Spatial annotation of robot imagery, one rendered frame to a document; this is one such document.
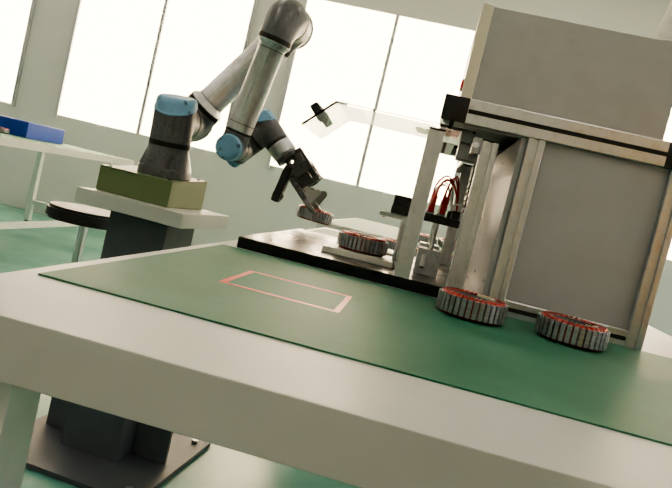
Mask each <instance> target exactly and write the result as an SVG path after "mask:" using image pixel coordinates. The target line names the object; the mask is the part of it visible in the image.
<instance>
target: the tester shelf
mask: <svg viewBox="0 0 672 488"><path fill-rule="evenodd" d="M439 124H443V125H448V126H452V127H457V128H461V129H466V130H470V131H475V132H476V134H475V136H474V137H479V138H483V139H484V138H485V139H489V140H494V141H498V142H500V144H499V148H498V152H497V156H498V155H500V154H501V153H502V152H503V151H505V150H506V149H507V148H509V147H510V146H511V145H512V144H514V143H515V142H516V141H518V140H519V139H520V138H522V137H525V138H534V139H536V140H543V141H546V142H547V143H552V144H556V145H561V146H566V147H570V148H575V149H579V150H584V151H588V152H593V153H597V154H602V155H606V156H611V157H615V158H620V159H624V160H629V161H633V162H638V163H642V164H647V165H651V166H656V167H660V168H665V169H669V170H671V169H672V142H669V141H664V140H659V139H655V138H650V137H646V136H641V135H636V134H632V133H627V132H622V131H618V130H613V129H609V128H604V127H599V126H595V125H590V124H586V123H581V122H576V121H572V120H567V119H562V118H558V117H553V116H549V115H544V114H539V113H535V112H530V111H526V110H521V109H516V108H512V107H507V106H502V105H498V104H493V103H489V102H484V101H479V100H475V99H471V98H467V97H462V96H457V95H453V94H448V93H446V96H445V100H444V104H443V108H442V112H441V116H440V122H439ZM474 137H473V139H474ZM473 139H472V140H471V142H470V143H469V145H472V143H473ZM457 148H458V145H455V144H451V143H447V142H443V143H442V147H441V151H440V154H445V155H449V156H454V157H455V156H456V152H457ZM497 156H496V157H497Z"/></svg>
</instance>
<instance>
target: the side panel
mask: <svg viewBox="0 0 672 488"><path fill-rule="evenodd" d="M671 241H672V169H671V170H669V169H665V168H660V167H656V166H651V165H647V164H642V163H638V162H633V161H629V160H624V159H620V158H615V157H611V156H606V155H602V154H597V153H593V152H588V151H584V150H579V149H575V148H570V147H566V146H561V145H556V144H552V143H547V142H546V141H543V140H536V139H534V138H528V139H527V143H526V147H525V150H524V154H523V158H522V162H521V166H520V170H519V174H518V178H517V182H516V186H515V189H514V193H513V197H512V201H511V205H510V209H509V213H508V217H507V221H506V225H505V228H504V232H503V236H502V240H501V244H500V248H499V252H498V256H497V260H496V264H495V267H494V271H493V275H492V279H491V283H490V287H489V291H488V295H487V296H491V297H493V298H496V299H499V300H501V301H503V302H505V303H506V305H507V306H509V308H508V312H507V315H506V316H507V317H511V318H515V319H519V320H523V321H527V322H531V323H535V322H536V318H537V314H538V312H542V311H551V312H557V313H562V314H564V315H568V316H573V317H574V318H575V317H577V318H579V319H583V320H588V321H589V322H593V323H596V324H599V325H601V326H604V327H606V328H607V329H608V331H610V332H611V334H610V338H609V343H613V344H617V345H621V346H625V347H629V348H633V349H637V350H641V351H642V347H643V343H644V340H645V336H646V332H647V329H648V325H649V321H650V318H651V314H652V311H653V307H654V303H655V300H656V296H657V292H658V289H659V285H660V281H661V278H662V274H663V270H664V267H665V263H666V259H667V256H668V252H669V248H670V245H671Z"/></svg>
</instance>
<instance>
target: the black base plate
mask: <svg viewBox="0 0 672 488"><path fill-rule="evenodd" d="M331 242H334V243H336V242H337V237H333V236H329V235H325V234H321V233H317V232H313V231H309V230H305V229H293V230H285V231H277V232H269V233H261V234H253V235H245V236H239V238H238V243H237V247H238V248H242V249H246V250H250V251H254V252H258V253H262V254H266V255H269V256H273V257H277V258H281V259H285V260H289V261H293V262H297V263H301V264H305V265H309V266H313V267H317V268H320V269H324V270H328V271H332V272H336V273H340V274H344V275H348V276H352V277H356V278H360V279H364V280H368V281H371V282H375V283H379V284H383V285H387V286H391V287H395V288H399V289H403V290H407V291H411V292H415V293H419V294H422V295H426V296H430V297H434V298H437V297H438V293H439V289H440V288H444V287H445V286H446V282H447V278H448V274H449V270H450V265H449V266H447V265H444V264H439V268H438V272H437V276H436V278H435V277H431V276H427V275H423V274H419V273H415V272H413V269H414V265H415V258H416V257H414V260H413V264H412V268H411V272H410V276H409V279H406V278H403V277H398V276H394V275H393V273H394V268H388V267H384V266H380V265H376V264H373V263H369V262H365V261H361V260H357V259H353V258H349V257H345V256H341V255H337V254H333V253H329V252H325V251H321V249H322V245H325V244H328V243H331ZM463 289H464V290H468V291H473V294H474V293H475V292H476V290H475V289H474V287H473V286H472V284H471V283H470V281H469V280H468V278H467V277H466V278H465V282H464V286H463Z"/></svg>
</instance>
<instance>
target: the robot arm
mask: <svg viewBox="0 0 672 488"><path fill-rule="evenodd" d="M312 35H313V22H312V19H311V17H310V15H309V13H308V12H307V11H306V9H305V8H304V6H303V5H302V4H301V3H300V2H298V1H297V0H277V1H276V2H274V3H273V4H272V5H271V7H270V8H269V10H268V12H267V14H266V16H265V19H264V21H263V24H262V27H261V28H260V32H259V34H258V38H257V39H256V40H255V41H254V42H253V43H251V44H250V45H249V46H248V47H247V48H246V49H245V50H244V51H243V52H242V53H241V54H240V55H239V56H238V57H237V58H235V59H234V60H233V61H232V62H231V63H230V64H229V65H228V66H227V67H226V68H225V69H224V70H223V71H222V72H221V73H219V74H218V75H217V76H216V77H215V78H214V79H213V80H212V81H211V82H210V83H209V84H208V85H207V86H206V87H205V88H204V89H202V90H201V91H193V92H192V93H191V94H189V95H188V96H187V97H186V96H182V95H176V94H168V93H161V94H159V95H158V96H157V98H156V102H155V104H154V113H153V118H152V124H151V130H150V136H149V142H148V146H147V148H146V150H145V152H144V154H143V155H142V157H141V159H140V161H139V163H138V168H137V171H138V172H141V173H144V174H148V175H152V176H156V177H161V178H166V179H172V180H180V181H190V180H191V175H192V172H191V165H190V157H189V151H190V145H191V142H197V141H200V140H202V139H204V138H206V137H207V136H208V135H209V134H210V132H211V131H212V128H213V126H214V125H215V124H216V123H217V122H218V121H220V119H221V112H222V111H223V110H224V109H225V108H226V107H227V106H228V105H229V104H230V103H231V102H233V101H234V100H235V99H236V98H237V100H236V102H235V105H234V107H233V110H232V112H231V115H230V117H229V120H228V123H227V125H226V128H225V130H224V133H223V135H222V136H220V137H219V138H218V139H217V141H216V143H215V150H216V153H217V155H218V156H219V157H220V158H221V159H223V160H226V161H227V162H228V164H229V165H230V166H232V167H234V168H237V167H238V166H240V165H242V164H244V163H245V162H246V161H247V160H249V159H250V158H251V157H253V156H254V155H256V154H257V153H258V152H260V151H261V150H263V149H264V148H265V147H266V149H267V150H268V152H269V153H270V155H271V156H272V158H273V159H274V161H275V162H277V164H278V165H279V166H283V165H285V164H286V165H285V166H284V168H283V171H282V173H281V175H280V178H279V180H278V183H277V185H276V187H275V190H274V191H273V192H272V197H271V200H272V201H274V202H280V201H281V200H282V199H283V197H284V192H285V190H286V188H287V185H288V183H289V181H290V183H291V185H292V186H293V188H294V189H295V190H296V192H297V194H298V195H299V197H300V198H301V200H302V201H303V203H304V204H305V206H306V207H307V209H308V210H309V212H311V213H313V214H315V215H316V214H317V213H316V211H315V209H314V208H317V209H320V210H322V209H321V208H320V206H319V205H320V204H321V203H322V201H323V200H324V199H325V198H326V197H327V193H326V192H325V191H320V190H315V189H314V188H312V187H311V186H315V185H316V184H318V182H319V181H321V180H322V179H323V178H322V176H321V174H320V173H319V172H318V170H317V168H316V167H315V165H314V163H313V162H312V161H310V160H309V159H308V157H307V156H306V154H305V153H304V150H303V149H302V148H301V147H298V148H297V149H296V147H295V146H294V144H293V143H292V141H291V140H290V138H289V137H288V135H287V134H286V132H285V131H284V129H283V128H282V126H281V125H280V123H279V122H278V119H276V117H275V116H274V115H273V113H272V112H271V111H270V110H269V109H263V110H262V108H263V106H264V103H265V101H266V98H267V96H268V93H269V91H270V88H271V86H272V84H273V81H274V79H275V76H276V74H277V71H278V69H279V66H280V64H281V61H282V59H287V58H288V57H289V56H290V55H291V54H292V53H293V52H294V51H295V50H297V49H300V48H302V47H304V46H306V45H307V44H308V43H309V41H310V40H311V38H312ZM295 149H296V150H295ZM292 160H293V163H291V161H292ZM311 162H312V163H311ZM313 207H314V208H313Z"/></svg>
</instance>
